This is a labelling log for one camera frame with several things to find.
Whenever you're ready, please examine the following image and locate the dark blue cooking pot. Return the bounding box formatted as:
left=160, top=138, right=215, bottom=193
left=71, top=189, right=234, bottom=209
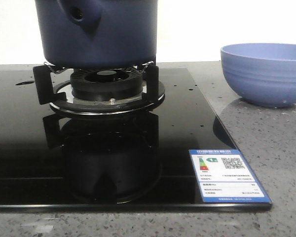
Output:
left=35, top=0, right=158, bottom=69

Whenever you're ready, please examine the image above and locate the light blue ribbed bowl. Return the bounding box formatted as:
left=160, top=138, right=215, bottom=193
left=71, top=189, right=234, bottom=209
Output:
left=220, top=43, right=296, bottom=108

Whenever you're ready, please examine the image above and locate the black pot support grate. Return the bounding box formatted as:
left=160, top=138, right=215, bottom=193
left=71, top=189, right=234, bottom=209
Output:
left=33, top=61, right=165, bottom=117

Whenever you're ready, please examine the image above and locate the black gas burner head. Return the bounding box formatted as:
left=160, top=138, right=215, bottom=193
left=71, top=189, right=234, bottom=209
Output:
left=70, top=68, right=143, bottom=101

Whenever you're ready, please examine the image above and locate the blue energy label sticker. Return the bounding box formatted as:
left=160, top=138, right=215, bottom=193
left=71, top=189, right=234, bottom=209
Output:
left=189, top=149, right=271, bottom=203

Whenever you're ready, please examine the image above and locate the black glass gas cooktop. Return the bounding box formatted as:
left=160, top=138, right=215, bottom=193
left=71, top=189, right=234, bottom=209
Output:
left=0, top=66, right=272, bottom=212

